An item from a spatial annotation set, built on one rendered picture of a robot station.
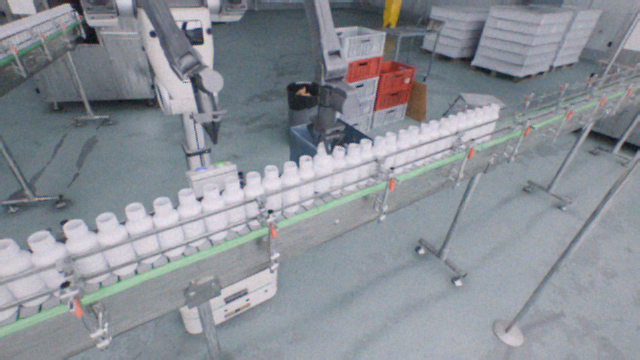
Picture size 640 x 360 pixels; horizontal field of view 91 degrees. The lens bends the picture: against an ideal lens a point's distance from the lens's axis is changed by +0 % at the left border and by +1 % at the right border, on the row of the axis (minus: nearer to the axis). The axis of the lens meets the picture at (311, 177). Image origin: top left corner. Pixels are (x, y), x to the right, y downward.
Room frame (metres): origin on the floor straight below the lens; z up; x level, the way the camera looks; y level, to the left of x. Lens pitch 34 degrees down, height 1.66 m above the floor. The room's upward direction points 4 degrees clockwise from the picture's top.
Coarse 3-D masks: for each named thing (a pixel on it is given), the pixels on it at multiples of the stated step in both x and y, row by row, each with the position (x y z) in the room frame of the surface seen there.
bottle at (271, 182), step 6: (270, 168) 0.76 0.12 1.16; (276, 168) 0.76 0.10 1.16; (270, 174) 0.73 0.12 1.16; (276, 174) 0.74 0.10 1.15; (264, 180) 0.74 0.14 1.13; (270, 180) 0.73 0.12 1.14; (276, 180) 0.74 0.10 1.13; (264, 186) 0.73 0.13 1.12; (270, 186) 0.72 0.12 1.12; (276, 186) 0.73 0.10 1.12; (270, 192) 0.72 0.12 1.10; (270, 198) 0.72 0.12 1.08; (276, 198) 0.73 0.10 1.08; (270, 204) 0.72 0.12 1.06; (276, 204) 0.73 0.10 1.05
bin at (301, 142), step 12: (336, 120) 1.64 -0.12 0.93; (300, 132) 1.50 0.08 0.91; (348, 132) 1.56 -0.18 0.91; (360, 132) 1.48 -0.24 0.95; (300, 144) 1.38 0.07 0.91; (312, 144) 1.55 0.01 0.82; (348, 144) 1.54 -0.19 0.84; (372, 144) 1.39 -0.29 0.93; (300, 156) 1.38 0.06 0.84; (312, 156) 1.29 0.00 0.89
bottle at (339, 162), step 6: (336, 150) 0.91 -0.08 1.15; (342, 150) 0.90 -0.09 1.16; (336, 156) 0.87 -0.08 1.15; (342, 156) 0.88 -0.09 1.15; (336, 162) 0.87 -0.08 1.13; (342, 162) 0.87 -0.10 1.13; (336, 168) 0.86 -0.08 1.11; (336, 174) 0.86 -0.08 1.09; (342, 174) 0.87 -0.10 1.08; (330, 180) 0.86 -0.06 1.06; (336, 180) 0.86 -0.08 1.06; (342, 180) 0.87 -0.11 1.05; (330, 186) 0.86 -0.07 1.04; (336, 186) 0.86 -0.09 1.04; (336, 192) 0.86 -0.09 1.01
